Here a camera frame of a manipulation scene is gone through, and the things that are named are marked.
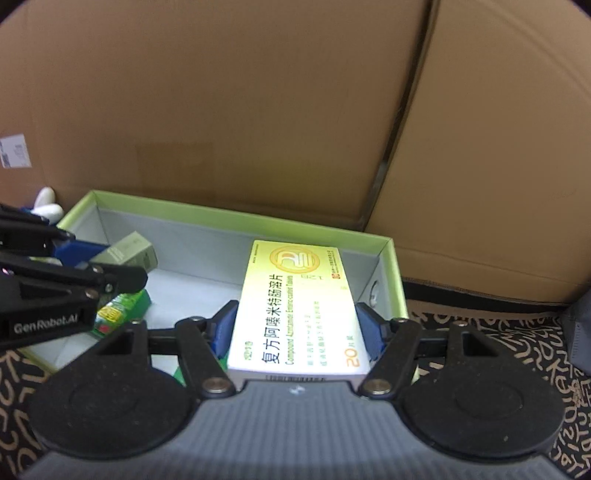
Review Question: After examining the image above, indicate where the black patterned mat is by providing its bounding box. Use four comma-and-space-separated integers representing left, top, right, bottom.
0, 277, 591, 480

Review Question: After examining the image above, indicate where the white shipping label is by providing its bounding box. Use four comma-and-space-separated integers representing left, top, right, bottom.
0, 134, 32, 169

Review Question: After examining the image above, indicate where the clear cup with white pieces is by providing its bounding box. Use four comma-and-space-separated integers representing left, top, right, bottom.
25, 187, 64, 227

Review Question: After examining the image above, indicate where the green snack packet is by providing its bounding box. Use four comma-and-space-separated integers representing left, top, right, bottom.
93, 290, 152, 341

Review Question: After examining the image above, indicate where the grey-green small box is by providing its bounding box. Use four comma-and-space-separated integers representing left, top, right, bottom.
98, 232, 158, 272

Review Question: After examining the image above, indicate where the large labelled cardboard box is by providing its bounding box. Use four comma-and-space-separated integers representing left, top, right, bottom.
0, 0, 437, 232

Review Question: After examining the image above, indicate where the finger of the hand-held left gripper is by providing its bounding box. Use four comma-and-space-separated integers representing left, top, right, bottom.
0, 204, 110, 269
0, 263, 149, 317

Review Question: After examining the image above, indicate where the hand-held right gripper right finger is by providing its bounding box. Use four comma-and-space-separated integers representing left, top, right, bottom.
355, 301, 509, 400

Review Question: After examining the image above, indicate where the large plain cardboard box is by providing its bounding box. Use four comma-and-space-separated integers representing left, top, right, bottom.
365, 0, 591, 305

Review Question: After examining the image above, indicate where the yellow medicine box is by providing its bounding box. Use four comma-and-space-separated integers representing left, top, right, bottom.
227, 239, 370, 384

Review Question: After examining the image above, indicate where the grey fabric bag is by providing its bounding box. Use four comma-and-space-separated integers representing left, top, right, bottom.
561, 288, 591, 377

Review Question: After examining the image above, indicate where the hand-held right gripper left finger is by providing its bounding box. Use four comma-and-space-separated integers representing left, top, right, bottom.
92, 300, 241, 398

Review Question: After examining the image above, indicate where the green cardboard box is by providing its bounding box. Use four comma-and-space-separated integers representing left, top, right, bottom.
18, 189, 409, 384

